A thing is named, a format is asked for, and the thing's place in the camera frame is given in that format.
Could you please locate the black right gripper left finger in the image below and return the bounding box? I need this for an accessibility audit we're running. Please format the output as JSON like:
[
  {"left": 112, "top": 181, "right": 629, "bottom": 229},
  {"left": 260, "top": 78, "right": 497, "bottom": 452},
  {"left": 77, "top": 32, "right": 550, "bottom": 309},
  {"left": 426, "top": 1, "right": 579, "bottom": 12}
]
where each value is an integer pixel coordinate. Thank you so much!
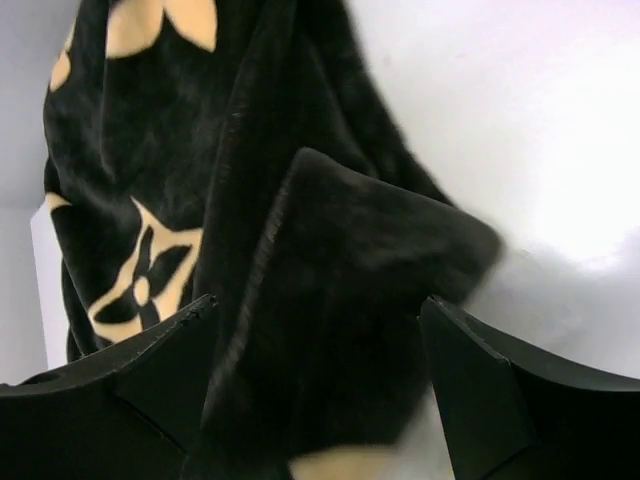
[{"left": 1, "top": 296, "right": 218, "bottom": 479}]

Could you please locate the black pillowcase with beige flowers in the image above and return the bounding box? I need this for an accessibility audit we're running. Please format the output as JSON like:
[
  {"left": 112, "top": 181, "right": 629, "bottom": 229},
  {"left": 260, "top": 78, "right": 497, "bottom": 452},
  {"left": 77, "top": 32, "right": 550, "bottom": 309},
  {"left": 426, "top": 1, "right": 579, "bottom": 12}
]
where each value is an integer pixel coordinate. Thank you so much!
[{"left": 44, "top": 1, "right": 501, "bottom": 479}]

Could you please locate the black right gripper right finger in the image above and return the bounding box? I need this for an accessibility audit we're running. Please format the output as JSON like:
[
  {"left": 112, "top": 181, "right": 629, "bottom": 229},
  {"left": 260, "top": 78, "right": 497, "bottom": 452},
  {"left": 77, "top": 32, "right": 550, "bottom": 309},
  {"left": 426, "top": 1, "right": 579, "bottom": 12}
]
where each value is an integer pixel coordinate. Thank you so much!
[{"left": 420, "top": 297, "right": 639, "bottom": 480}]

